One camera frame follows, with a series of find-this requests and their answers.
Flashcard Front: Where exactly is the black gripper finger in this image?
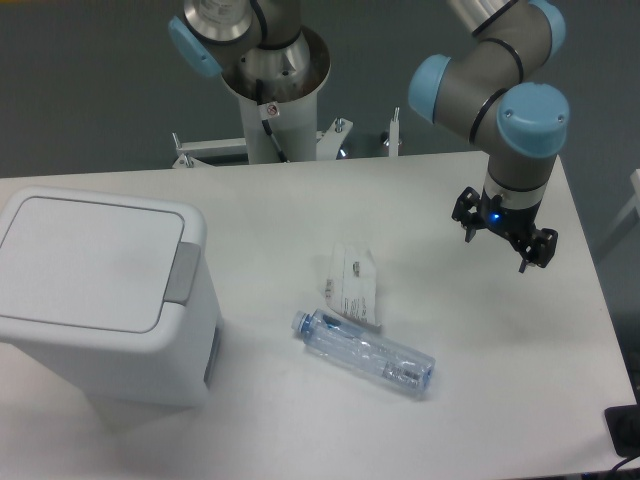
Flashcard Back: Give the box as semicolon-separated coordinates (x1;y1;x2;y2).
451;187;481;243
514;227;558;273

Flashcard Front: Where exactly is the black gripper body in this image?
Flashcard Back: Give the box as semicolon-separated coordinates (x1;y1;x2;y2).
478;187;542;248

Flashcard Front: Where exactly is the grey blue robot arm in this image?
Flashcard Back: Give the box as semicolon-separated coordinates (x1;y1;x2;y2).
168;1;570;268

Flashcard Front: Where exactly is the grey trash can push button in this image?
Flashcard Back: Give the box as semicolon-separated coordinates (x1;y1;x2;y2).
163;242;201;305

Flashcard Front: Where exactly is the white plastic trash can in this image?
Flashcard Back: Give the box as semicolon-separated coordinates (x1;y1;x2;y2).
1;186;221;407

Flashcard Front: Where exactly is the white furniture piece at right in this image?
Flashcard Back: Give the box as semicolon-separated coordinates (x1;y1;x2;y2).
593;169;639;263

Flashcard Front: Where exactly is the white printed paper packet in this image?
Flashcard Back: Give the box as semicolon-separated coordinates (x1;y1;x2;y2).
325;241;382;329

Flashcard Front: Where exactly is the clear plastic water bottle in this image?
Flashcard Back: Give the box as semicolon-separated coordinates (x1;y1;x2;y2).
291;309;435;398

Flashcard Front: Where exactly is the black device at table edge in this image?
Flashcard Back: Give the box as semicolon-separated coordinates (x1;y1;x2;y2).
604;405;639;457

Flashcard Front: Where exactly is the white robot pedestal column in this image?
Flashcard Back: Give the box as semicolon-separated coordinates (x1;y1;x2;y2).
222;27;331;164

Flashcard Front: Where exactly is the black cable on pedestal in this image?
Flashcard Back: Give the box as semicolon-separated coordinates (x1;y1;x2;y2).
253;78;291;164

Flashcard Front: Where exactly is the white pedestal base frame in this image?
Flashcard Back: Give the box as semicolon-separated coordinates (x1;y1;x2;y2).
171;106;403;169

